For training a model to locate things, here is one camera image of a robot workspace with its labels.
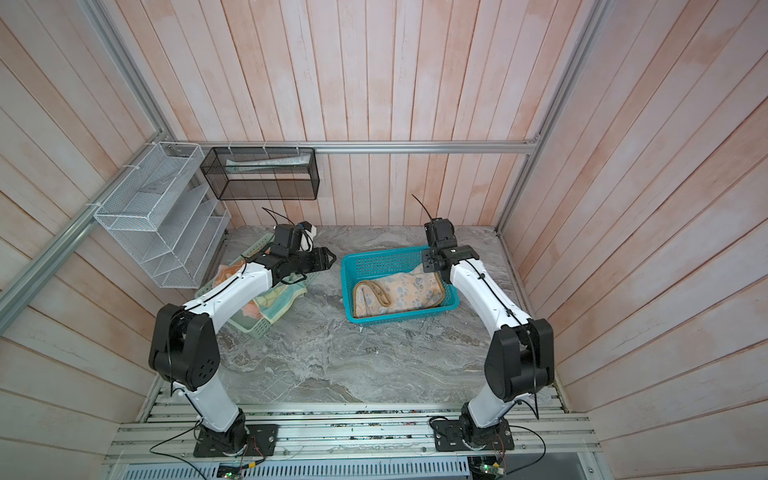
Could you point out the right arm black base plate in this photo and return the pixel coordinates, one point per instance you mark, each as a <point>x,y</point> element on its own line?
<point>462,435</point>

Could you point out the aluminium mounting rail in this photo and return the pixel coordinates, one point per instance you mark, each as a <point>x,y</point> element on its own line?
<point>314,431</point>

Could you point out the orange paw print towel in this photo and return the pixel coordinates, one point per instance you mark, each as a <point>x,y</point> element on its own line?
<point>398,293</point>

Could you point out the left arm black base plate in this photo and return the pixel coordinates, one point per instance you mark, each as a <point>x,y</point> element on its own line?
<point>249,439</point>

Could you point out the green yellow striped towel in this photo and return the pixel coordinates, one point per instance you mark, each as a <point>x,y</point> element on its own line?
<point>276,302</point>

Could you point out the black mesh wall basket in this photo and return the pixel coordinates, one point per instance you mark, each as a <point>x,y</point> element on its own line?
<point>262,173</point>

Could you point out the white wire mesh shelf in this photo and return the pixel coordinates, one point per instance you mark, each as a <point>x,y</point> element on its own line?
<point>171,225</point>

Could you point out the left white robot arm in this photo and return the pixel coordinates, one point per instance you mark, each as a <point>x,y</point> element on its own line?
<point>184,349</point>

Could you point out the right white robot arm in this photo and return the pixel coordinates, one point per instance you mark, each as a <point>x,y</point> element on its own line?
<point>520,358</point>

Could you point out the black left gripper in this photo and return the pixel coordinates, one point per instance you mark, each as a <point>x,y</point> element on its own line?
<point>321,259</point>

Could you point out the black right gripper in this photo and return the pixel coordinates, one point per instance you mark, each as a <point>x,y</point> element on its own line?
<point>426,256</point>

